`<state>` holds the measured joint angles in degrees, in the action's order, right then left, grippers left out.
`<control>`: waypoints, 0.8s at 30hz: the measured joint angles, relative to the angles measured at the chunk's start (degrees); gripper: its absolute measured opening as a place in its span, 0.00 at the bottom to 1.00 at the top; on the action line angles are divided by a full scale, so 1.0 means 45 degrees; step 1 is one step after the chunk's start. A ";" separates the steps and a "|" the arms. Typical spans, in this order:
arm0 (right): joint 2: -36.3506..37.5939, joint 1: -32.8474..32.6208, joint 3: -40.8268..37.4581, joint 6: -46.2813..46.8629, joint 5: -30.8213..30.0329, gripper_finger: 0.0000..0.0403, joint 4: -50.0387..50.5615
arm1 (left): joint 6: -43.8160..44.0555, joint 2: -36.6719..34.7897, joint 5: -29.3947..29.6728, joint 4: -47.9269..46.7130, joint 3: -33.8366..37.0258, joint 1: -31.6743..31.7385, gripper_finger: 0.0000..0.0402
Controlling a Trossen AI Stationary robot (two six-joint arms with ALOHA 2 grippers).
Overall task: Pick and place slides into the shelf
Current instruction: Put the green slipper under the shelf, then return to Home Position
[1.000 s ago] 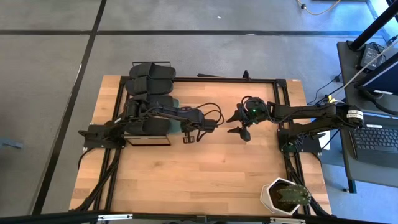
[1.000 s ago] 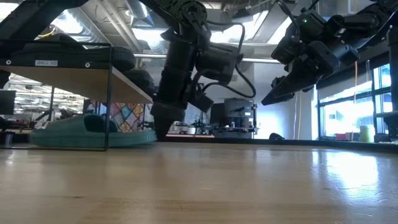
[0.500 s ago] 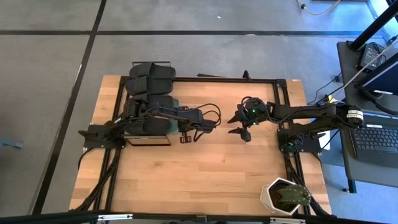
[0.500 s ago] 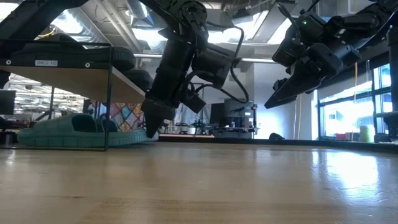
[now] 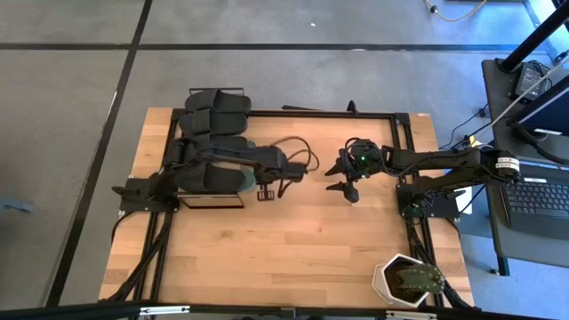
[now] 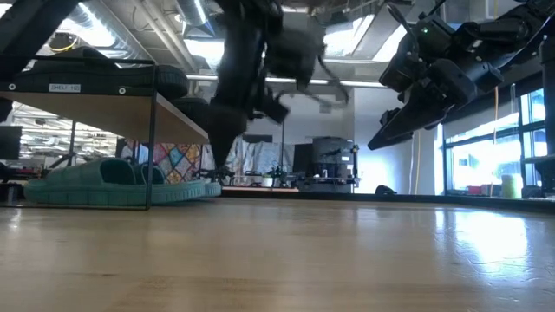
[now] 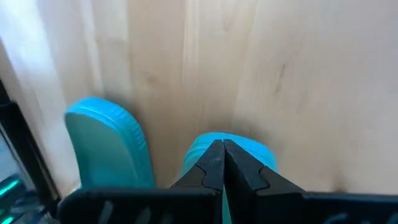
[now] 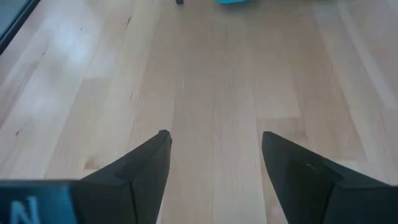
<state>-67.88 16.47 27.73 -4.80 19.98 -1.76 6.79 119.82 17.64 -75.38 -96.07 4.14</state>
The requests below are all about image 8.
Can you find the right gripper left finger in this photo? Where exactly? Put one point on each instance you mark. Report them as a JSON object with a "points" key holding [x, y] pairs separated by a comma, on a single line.
{"points": [[124, 193]]}

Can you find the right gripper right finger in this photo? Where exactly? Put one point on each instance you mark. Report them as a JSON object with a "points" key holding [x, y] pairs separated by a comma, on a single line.
{"points": [[311, 193]]}

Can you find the small black object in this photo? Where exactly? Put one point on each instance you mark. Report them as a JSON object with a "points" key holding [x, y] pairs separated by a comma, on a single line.
{"points": [[179, 2]]}

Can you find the green rubber slide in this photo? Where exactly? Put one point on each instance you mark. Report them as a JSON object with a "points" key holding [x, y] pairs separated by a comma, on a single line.
{"points": [[233, 1]]}

